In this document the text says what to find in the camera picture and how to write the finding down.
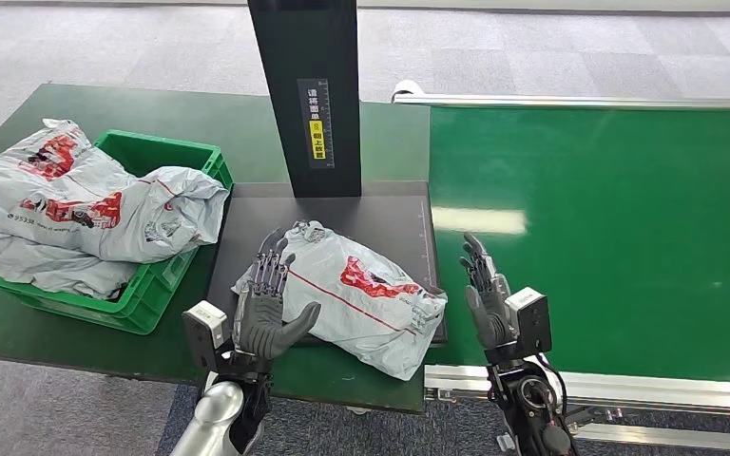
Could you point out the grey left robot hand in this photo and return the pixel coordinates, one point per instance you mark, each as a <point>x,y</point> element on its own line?
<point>261,327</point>

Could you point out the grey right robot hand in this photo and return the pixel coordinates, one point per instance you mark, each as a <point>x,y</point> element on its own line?
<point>491,315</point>

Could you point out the grey mailer bag red print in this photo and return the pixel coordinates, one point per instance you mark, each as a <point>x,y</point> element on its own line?
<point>352,302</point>

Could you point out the green conveyor belt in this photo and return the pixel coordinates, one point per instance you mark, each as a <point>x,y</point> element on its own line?
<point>623,176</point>

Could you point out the green plastic crate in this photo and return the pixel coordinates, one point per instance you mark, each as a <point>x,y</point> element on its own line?
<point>138,302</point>

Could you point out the large crumpled grey mailer bag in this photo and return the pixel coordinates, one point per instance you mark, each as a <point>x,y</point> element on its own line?
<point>88,214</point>

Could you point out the black yellow column label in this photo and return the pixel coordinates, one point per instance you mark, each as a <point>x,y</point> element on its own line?
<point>316,126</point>

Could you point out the plain grey mailer bag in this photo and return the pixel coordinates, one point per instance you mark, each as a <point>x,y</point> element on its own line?
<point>44,270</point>

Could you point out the black scanner column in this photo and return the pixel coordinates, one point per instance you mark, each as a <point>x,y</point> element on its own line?
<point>289,63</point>

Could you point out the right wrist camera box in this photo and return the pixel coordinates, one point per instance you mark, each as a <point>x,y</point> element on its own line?
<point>532,321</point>

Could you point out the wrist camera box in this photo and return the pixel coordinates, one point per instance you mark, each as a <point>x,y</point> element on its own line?
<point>532,321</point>
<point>204,333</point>

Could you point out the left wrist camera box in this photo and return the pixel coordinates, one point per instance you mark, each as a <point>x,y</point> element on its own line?
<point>204,333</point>

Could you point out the black scanner base plate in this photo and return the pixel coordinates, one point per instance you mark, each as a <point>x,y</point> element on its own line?
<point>377,220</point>

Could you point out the wide silver conveyor frame rail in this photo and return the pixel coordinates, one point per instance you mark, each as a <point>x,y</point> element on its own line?
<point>686,396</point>

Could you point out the thin silver conveyor rail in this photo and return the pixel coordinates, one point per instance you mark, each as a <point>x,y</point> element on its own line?
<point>591,100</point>

